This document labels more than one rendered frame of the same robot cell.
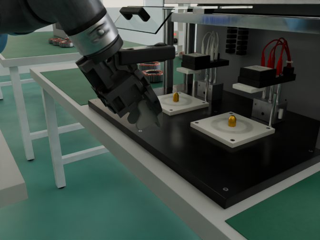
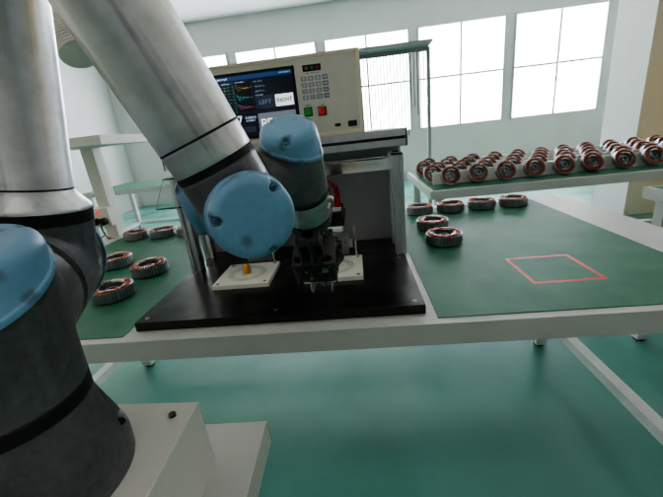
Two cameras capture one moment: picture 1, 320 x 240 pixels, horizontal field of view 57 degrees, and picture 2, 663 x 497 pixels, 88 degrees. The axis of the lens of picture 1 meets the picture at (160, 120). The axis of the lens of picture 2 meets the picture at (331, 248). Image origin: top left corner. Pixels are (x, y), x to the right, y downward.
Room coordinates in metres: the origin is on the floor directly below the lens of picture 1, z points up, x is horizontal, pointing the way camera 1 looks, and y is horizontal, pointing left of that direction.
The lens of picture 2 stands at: (0.14, 0.49, 1.13)
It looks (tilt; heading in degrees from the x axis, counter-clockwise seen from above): 19 degrees down; 309
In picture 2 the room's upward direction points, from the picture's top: 6 degrees counter-clockwise
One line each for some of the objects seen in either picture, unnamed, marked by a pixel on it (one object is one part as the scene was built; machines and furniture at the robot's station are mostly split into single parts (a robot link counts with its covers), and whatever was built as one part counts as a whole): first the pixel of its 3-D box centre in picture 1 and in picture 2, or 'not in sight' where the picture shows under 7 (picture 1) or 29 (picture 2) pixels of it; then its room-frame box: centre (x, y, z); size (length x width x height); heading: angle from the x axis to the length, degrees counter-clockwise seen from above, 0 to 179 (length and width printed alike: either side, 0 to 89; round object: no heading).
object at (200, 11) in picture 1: (203, 11); not in sight; (1.06, -0.15, 1.05); 0.06 x 0.04 x 0.04; 33
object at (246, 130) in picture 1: (231, 127); (334, 268); (0.69, -0.18, 0.78); 0.15 x 0.15 x 0.01; 33
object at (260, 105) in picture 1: (268, 109); (336, 244); (0.77, -0.30, 0.80); 0.07 x 0.05 x 0.06; 33
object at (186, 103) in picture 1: (175, 102); (248, 274); (0.89, -0.05, 0.78); 0.15 x 0.15 x 0.01; 33
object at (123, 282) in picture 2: not in sight; (112, 290); (1.20, 0.18, 0.77); 0.11 x 0.11 x 0.04
